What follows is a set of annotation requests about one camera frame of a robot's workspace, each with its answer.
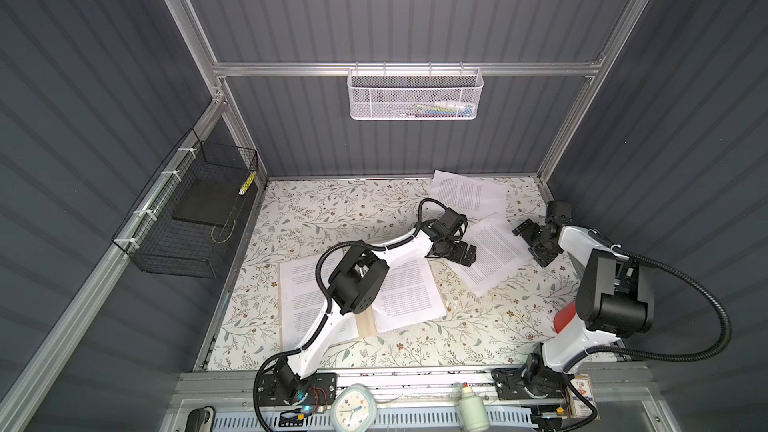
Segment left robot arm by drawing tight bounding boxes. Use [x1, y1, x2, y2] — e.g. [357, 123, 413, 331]
[252, 197, 477, 431]

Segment black wire basket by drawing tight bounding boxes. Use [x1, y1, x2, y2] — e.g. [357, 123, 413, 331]
[113, 131, 259, 279]

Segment floral table mat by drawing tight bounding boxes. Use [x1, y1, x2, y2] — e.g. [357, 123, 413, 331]
[207, 178, 578, 371]

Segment red pen cup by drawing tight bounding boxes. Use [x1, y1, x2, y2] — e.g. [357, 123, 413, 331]
[553, 301, 578, 334]

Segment white wire basket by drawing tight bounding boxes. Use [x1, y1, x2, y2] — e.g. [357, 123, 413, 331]
[346, 68, 484, 121]

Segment beige paper folder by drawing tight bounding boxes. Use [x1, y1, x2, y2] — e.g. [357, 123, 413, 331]
[277, 251, 448, 352]

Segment yellow marker in basket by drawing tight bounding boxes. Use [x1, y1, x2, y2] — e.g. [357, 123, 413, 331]
[239, 172, 258, 195]

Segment white alarm clock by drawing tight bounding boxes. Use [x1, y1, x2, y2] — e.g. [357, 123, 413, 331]
[330, 384, 378, 432]

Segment white glue bottle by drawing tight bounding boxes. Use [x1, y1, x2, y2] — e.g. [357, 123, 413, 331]
[456, 383, 490, 432]

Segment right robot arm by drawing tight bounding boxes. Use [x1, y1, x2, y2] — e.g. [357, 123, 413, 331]
[491, 200, 733, 399]

